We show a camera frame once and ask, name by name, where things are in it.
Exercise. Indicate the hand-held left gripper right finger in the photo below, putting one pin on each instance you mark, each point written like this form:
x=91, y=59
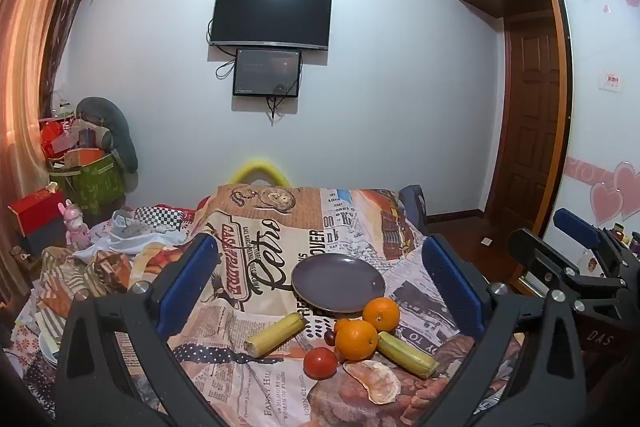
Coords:
x=452, y=287

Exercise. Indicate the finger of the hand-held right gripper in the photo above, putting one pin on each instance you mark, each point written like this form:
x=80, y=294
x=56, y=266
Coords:
x=540, y=259
x=577, y=229

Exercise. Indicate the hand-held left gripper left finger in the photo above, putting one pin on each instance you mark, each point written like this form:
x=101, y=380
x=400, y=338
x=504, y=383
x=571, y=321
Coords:
x=192, y=277

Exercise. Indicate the small orange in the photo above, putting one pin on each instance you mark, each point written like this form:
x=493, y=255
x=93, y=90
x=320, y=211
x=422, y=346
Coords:
x=381, y=314

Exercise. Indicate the yellow-green sugarcane piece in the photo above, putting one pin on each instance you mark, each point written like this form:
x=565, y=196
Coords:
x=407, y=354

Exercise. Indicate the yellow corn piece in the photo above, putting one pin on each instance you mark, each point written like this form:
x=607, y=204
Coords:
x=275, y=334

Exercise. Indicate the large orange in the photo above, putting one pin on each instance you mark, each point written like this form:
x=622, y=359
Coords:
x=356, y=340

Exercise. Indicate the dark purple plate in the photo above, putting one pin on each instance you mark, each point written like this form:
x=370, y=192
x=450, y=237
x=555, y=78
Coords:
x=335, y=282

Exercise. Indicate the peeled citrus piece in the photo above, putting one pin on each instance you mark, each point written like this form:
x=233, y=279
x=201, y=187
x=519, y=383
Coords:
x=372, y=382

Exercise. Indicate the dark red grape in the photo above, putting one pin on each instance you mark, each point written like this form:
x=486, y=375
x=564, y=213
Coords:
x=329, y=337

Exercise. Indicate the red tomato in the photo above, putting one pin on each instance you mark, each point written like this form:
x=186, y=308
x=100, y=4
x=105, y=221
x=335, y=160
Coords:
x=320, y=363

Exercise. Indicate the black-white checkered cloth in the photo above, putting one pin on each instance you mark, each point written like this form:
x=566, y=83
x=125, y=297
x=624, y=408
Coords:
x=160, y=218

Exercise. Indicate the white cloth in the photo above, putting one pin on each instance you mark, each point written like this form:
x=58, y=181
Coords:
x=130, y=239

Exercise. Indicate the newspaper-print cloth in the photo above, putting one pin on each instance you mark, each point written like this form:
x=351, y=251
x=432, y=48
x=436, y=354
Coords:
x=260, y=247

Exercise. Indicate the white heart-print wardrobe door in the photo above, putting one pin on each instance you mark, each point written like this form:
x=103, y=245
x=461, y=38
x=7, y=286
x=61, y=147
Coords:
x=595, y=132

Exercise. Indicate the brown wooden door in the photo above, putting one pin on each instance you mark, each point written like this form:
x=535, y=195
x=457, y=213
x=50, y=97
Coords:
x=530, y=122

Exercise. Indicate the pink bunny figure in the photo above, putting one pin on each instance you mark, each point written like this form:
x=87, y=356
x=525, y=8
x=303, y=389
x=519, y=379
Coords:
x=76, y=227

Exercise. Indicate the green patterned box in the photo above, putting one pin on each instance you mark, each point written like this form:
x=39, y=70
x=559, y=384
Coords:
x=95, y=184

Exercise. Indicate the grey plush toy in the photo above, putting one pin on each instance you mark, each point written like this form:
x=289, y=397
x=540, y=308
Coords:
x=117, y=127

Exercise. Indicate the red box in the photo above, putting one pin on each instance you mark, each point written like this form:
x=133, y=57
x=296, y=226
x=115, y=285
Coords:
x=35, y=209

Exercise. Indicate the orange-brown curtain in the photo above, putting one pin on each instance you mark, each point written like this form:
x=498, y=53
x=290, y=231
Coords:
x=35, y=57

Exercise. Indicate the white wall switch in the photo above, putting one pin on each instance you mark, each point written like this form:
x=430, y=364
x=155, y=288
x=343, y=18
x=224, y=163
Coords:
x=611, y=81

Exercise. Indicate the small black wall monitor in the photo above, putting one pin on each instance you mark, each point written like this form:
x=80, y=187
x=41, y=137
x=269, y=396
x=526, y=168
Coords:
x=266, y=73

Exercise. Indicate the black wall television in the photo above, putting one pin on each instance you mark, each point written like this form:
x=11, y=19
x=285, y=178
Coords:
x=271, y=14

